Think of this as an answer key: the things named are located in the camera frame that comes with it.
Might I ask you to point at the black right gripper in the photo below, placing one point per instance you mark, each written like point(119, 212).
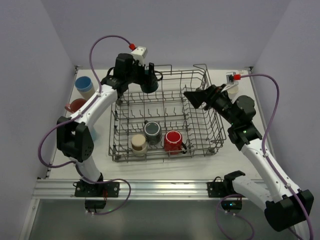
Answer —
point(208, 95)

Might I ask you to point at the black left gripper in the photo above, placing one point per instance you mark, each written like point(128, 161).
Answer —
point(144, 72)

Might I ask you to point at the dark green mug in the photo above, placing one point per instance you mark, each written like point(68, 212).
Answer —
point(152, 83)

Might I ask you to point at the dark grey mug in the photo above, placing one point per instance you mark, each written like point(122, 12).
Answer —
point(153, 132)

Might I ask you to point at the blue plastic tumbler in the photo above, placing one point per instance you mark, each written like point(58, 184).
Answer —
point(83, 84)

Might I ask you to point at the pink ghost pattern mug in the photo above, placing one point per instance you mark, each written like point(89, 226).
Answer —
point(75, 105)

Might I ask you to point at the white faceted ceramic mug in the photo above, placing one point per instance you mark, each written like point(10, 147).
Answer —
point(233, 89)

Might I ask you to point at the light blue faceted mug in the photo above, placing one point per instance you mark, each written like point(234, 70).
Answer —
point(94, 134)

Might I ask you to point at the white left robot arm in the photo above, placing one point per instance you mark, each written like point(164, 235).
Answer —
point(73, 134)

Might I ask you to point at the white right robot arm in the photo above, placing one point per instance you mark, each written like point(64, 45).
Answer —
point(283, 202)

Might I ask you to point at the red mug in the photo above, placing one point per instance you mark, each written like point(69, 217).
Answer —
point(173, 143)

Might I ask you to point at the cream and brown mug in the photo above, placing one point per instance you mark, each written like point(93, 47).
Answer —
point(139, 145)

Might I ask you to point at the right black controller box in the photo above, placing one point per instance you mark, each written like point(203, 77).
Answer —
point(232, 206)

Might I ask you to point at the black controller box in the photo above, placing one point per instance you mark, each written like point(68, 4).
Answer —
point(94, 205)
point(232, 206)

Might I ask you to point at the left black controller box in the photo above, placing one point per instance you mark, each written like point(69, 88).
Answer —
point(94, 205)

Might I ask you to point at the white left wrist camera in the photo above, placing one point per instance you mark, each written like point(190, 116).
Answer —
point(139, 54)

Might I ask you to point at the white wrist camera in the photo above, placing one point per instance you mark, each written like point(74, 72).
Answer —
point(232, 79)
point(139, 54)

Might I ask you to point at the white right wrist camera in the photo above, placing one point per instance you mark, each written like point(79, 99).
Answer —
point(232, 79)

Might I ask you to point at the grey wire dish rack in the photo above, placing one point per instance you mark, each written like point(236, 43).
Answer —
point(202, 131)

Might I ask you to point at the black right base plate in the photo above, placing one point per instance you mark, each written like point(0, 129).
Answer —
point(218, 189)

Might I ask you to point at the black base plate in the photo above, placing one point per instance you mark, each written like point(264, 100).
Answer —
point(87, 190)
point(218, 189)

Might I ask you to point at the aluminium mounting rail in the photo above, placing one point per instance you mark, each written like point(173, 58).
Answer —
point(65, 189)

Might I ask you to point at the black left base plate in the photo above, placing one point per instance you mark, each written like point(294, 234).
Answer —
point(87, 190)

